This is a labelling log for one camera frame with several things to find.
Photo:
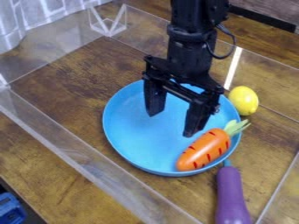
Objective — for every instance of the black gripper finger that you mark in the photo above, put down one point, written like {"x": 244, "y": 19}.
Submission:
{"x": 201, "y": 108}
{"x": 155, "y": 95}

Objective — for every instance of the white gridded curtain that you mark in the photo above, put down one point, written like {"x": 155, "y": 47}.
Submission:
{"x": 21, "y": 15}

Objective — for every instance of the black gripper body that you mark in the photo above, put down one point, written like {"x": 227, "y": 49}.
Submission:
{"x": 183, "y": 72}

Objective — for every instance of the orange toy carrot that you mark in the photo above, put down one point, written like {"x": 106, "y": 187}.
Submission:
{"x": 209, "y": 146}

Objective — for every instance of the dark baseboard strip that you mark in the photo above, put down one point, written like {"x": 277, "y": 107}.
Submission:
{"x": 277, "y": 23}

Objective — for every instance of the blue round plate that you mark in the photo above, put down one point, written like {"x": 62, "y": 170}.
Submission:
{"x": 149, "y": 141}

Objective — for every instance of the blue object at corner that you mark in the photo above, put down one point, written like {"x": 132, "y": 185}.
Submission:
{"x": 12, "y": 213}

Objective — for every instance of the clear acrylic enclosure wall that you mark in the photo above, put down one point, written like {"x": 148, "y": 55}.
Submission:
{"x": 56, "y": 159}

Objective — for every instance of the purple toy eggplant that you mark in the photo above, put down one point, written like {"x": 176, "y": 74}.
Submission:
{"x": 231, "y": 211}

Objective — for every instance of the yellow toy lemon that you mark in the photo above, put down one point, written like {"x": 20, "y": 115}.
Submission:
{"x": 243, "y": 97}

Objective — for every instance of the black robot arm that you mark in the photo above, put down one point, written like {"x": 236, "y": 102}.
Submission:
{"x": 199, "y": 14}

